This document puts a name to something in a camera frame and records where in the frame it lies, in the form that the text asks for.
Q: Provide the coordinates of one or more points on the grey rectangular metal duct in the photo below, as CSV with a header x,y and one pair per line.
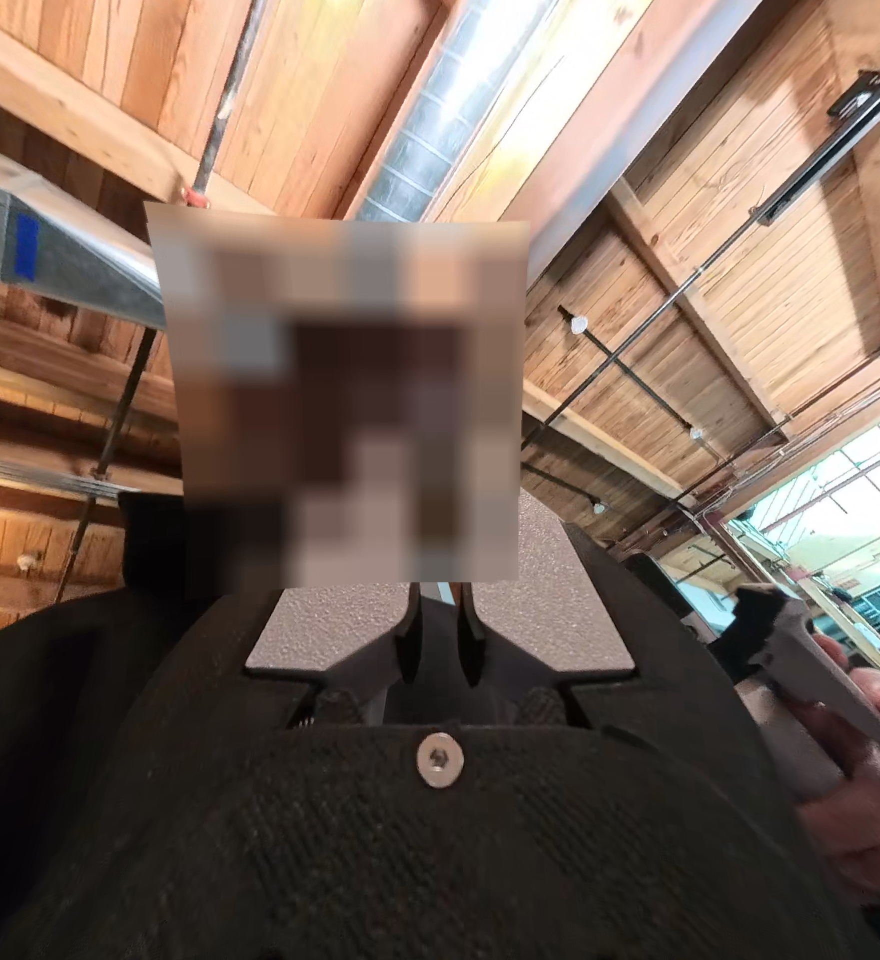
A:
x,y
80,255

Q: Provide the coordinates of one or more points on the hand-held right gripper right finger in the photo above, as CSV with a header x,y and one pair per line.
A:
x,y
560,615

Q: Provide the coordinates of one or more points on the round silver ventilation duct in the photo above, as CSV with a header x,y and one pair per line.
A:
x,y
455,105

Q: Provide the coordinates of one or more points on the blue tape strip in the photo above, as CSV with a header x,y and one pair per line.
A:
x,y
27,246

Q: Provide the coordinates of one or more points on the thin black lamp track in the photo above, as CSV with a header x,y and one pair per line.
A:
x,y
627,367

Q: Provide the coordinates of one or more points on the red-clamped ceiling pipe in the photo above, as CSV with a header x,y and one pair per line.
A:
x,y
222,97

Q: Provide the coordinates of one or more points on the large factory window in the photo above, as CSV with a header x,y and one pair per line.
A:
x,y
844,510

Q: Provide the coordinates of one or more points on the black ceiling light rail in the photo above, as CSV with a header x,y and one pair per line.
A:
x,y
837,142

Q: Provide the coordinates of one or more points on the person's black clothing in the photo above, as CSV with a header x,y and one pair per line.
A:
x,y
42,750

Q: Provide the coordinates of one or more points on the person's left hand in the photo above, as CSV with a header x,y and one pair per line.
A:
x,y
878,817

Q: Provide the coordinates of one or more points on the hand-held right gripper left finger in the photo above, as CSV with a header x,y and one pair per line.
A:
x,y
312,637

